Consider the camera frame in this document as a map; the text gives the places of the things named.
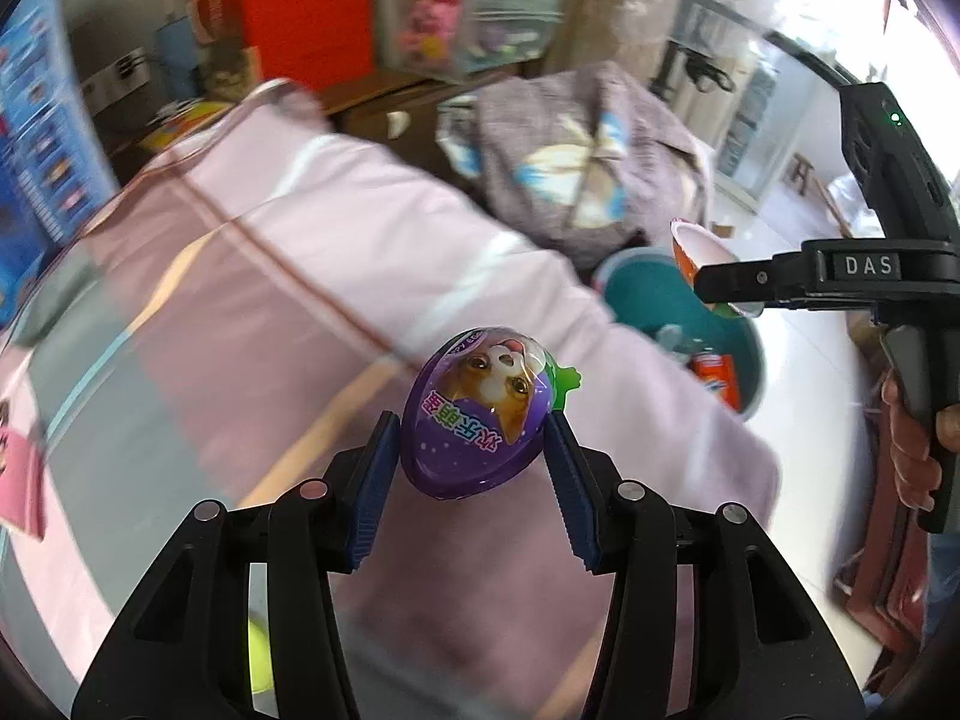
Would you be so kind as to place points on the wooden stool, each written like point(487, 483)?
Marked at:
point(800, 174)

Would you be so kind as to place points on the person right hand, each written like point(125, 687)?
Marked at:
point(917, 476)

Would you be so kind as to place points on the small pink booklet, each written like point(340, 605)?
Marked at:
point(21, 483)

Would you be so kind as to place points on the red cardboard gift box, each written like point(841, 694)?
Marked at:
point(318, 43)

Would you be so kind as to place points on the wooden cabinet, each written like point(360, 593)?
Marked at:
point(400, 110)

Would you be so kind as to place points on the purple toy egg capsule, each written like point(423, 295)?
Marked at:
point(474, 416)

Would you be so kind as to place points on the blue toy playset box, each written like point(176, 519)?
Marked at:
point(55, 176)

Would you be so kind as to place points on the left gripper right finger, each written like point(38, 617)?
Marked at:
point(702, 590)

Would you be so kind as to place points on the white instant noodle cup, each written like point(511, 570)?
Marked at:
point(694, 247)

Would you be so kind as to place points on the clear plastic toy bin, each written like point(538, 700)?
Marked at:
point(452, 39)

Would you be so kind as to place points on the wall power socket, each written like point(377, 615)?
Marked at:
point(116, 81)

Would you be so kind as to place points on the pink striped bed cover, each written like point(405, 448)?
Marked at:
point(246, 309)

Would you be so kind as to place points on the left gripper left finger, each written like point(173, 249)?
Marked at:
point(180, 647)

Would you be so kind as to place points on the teal plastic trash bin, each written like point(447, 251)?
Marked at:
point(646, 291)

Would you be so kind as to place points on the grey purple draped blanket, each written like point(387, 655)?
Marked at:
point(586, 162)

